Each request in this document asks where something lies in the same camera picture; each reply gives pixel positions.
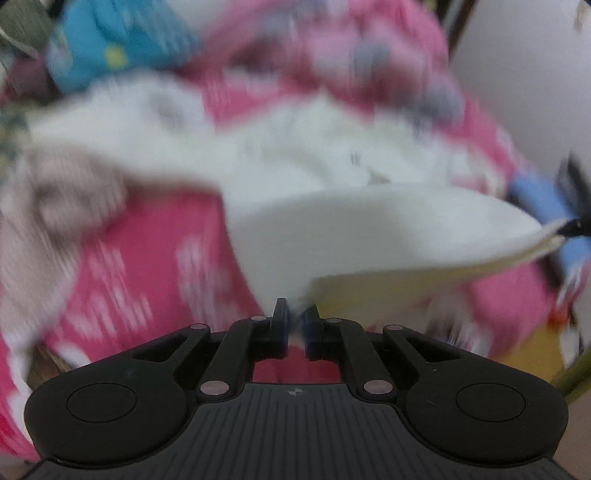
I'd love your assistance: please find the white fleece deer sweater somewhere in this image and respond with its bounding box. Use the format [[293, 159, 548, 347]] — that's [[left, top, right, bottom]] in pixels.
[[30, 75, 563, 323]]

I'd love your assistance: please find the pink floral bed sheet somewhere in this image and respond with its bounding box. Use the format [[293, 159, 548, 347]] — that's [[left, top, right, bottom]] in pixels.
[[0, 59, 583, 462]]

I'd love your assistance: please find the beige checked knit garment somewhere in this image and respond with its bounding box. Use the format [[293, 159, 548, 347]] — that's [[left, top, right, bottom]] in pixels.
[[1, 145, 126, 349]]

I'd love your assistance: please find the light blue garment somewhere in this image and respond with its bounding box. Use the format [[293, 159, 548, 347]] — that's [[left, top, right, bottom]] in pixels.
[[507, 170, 591, 305]]

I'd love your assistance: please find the pink and blue quilt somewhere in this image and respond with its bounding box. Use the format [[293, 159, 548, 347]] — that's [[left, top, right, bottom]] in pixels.
[[45, 0, 468, 126]]

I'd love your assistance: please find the green patterned pillow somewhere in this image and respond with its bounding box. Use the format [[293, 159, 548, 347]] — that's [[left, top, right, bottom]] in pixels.
[[1, 0, 53, 58]]

